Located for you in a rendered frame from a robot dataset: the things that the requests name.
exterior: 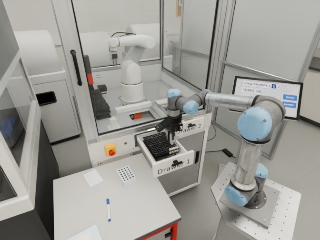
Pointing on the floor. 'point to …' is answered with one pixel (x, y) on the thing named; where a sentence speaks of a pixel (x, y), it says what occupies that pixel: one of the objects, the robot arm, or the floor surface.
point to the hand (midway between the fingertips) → (169, 141)
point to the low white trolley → (115, 204)
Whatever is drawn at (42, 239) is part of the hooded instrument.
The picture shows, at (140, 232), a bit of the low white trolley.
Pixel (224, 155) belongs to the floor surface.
